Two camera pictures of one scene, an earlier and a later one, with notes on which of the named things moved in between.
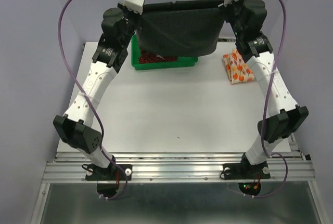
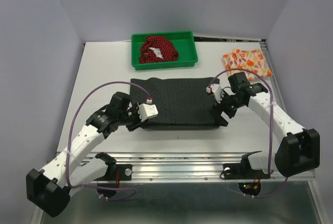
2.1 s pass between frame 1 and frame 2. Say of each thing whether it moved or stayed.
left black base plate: stayed
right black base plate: stayed
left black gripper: moved
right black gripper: moved
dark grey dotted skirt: moved
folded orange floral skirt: stayed
